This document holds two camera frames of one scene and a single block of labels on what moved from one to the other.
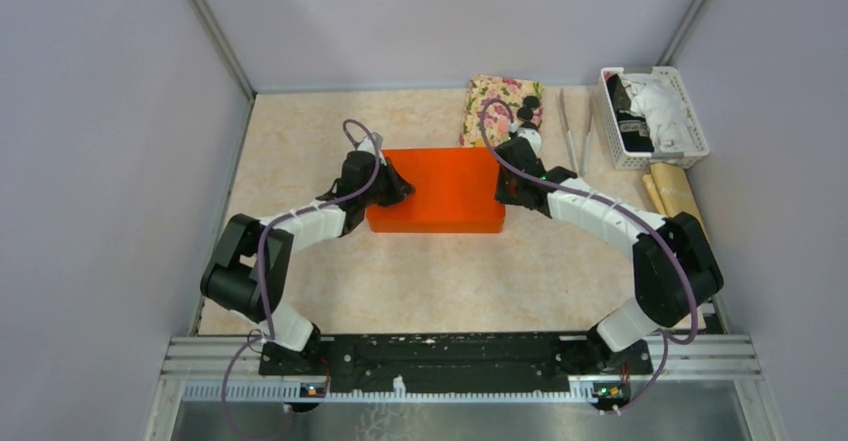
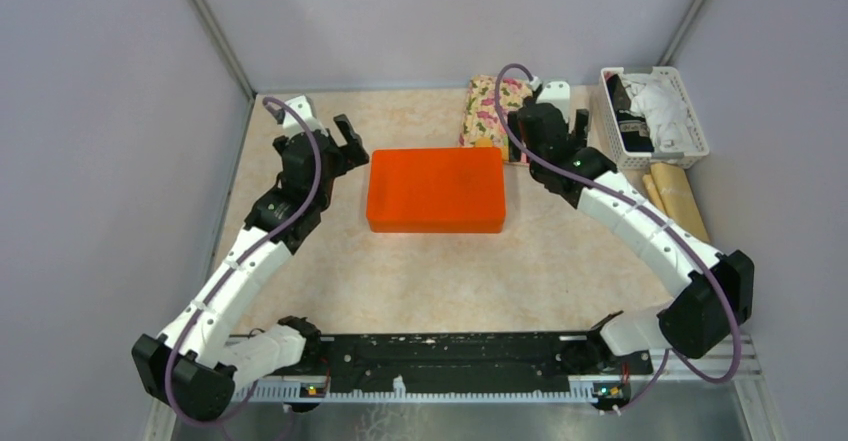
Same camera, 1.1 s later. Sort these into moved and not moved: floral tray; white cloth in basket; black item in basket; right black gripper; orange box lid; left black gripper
Moved: left black gripper; right black gripper
Not moved: black item in basket; white cloth in basket; orange box lid; floral tray
